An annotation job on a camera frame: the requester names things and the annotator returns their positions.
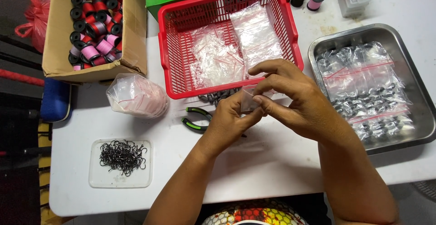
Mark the bundle of packed zip bags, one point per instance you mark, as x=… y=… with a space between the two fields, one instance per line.
x=138 y=95

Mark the clear plastic lid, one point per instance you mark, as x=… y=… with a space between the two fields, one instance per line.
x=98 y=179

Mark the steel tray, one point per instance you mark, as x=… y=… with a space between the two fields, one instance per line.
x=422 y=92

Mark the pile of grey lead sinkers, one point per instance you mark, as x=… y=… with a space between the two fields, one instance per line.
x=218 y=95

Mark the blue padded seat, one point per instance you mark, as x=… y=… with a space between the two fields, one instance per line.
x=55 y=99

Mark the pile of pink red spools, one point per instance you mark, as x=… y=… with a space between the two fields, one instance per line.
x=97 y=31

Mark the heap of black fish hooks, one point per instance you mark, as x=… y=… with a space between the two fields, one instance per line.
x=122 y=157

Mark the heap of bagged sinkers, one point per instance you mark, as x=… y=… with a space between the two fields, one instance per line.
x=364 y=92

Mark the person's patterned shirt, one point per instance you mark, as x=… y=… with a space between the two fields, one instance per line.
x=255 y=214

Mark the person's left hand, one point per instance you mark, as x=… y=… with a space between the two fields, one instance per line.
x=224 y=122

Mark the red plastic basket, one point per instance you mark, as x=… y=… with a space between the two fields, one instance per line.
x=170 y=65

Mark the brown cardboard box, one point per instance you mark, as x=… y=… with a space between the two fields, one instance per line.
x=58 y=48

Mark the red rod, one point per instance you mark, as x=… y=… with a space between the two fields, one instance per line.
x=20 y=77

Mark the heap of empty zip bags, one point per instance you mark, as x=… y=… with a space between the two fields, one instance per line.
x=235 y=48

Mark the red plastic bag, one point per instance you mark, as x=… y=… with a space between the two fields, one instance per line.
x=35 y=17

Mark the person's right hand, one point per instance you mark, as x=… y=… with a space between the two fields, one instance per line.
x=303 y=105

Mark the grey fan grille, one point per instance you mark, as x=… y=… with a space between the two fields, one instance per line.
x=425 y=189

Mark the pink thread spool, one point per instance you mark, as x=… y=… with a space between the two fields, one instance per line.
x=316 y=1

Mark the small clear zip bag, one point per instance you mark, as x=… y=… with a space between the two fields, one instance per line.
x=247 y=102

